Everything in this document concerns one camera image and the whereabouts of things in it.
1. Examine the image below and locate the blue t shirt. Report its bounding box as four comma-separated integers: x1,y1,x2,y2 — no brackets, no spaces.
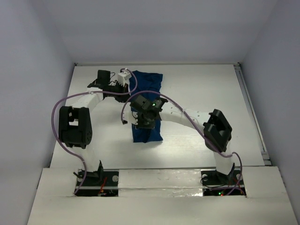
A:
132,70,163,143

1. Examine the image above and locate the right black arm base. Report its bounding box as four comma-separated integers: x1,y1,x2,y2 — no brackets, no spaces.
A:
200,169,246,196

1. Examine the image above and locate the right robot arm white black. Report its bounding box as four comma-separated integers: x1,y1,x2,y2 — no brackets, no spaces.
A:
130,95,235,184

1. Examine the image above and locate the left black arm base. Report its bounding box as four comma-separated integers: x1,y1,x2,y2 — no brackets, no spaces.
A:
75,170,119,197

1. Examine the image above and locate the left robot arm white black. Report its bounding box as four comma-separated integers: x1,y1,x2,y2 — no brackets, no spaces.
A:
59,69,131,185

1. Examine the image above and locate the silver foil tape strip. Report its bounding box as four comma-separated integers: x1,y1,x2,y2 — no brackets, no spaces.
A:
118,169,203,197

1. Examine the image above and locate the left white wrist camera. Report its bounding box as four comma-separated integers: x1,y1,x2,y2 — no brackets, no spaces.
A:
117,68,132,86

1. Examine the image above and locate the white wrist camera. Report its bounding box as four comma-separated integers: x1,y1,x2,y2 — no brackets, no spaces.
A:
117,68,132,86
123,111,138,125

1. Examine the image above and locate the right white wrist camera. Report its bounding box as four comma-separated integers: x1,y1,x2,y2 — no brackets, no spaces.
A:
123,111,138,125

